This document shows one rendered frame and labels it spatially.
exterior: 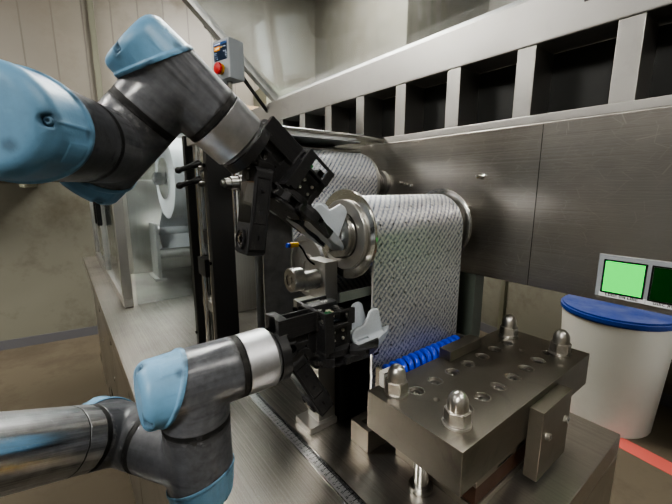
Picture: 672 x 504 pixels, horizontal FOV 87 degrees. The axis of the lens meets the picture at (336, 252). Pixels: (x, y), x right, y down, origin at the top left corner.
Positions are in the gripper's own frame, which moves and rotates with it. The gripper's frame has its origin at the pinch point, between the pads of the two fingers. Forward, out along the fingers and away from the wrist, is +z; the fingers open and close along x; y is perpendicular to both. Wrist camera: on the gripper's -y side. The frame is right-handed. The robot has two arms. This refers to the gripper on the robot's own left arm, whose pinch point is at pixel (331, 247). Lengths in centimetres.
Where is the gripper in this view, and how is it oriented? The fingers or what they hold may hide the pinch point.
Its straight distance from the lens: 55.6
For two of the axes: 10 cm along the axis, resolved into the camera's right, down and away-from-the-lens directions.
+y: 5.1, -8.2, 2.5
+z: 6.0, 5.5, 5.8
